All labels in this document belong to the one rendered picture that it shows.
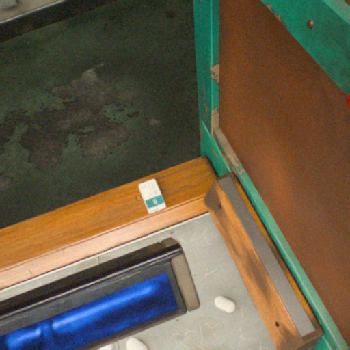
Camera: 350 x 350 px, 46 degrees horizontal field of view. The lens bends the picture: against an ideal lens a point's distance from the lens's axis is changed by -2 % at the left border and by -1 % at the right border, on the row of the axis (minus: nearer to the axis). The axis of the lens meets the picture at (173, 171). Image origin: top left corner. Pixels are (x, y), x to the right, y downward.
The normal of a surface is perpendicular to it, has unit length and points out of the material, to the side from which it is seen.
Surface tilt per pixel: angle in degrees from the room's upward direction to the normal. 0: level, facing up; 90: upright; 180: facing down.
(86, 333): 58
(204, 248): 0
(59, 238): 0
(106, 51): 0
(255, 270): 66
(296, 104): 90
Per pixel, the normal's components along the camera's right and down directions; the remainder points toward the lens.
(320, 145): -0.93, 0.34
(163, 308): 0.25, 0.34
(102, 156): -0.08, -0.56
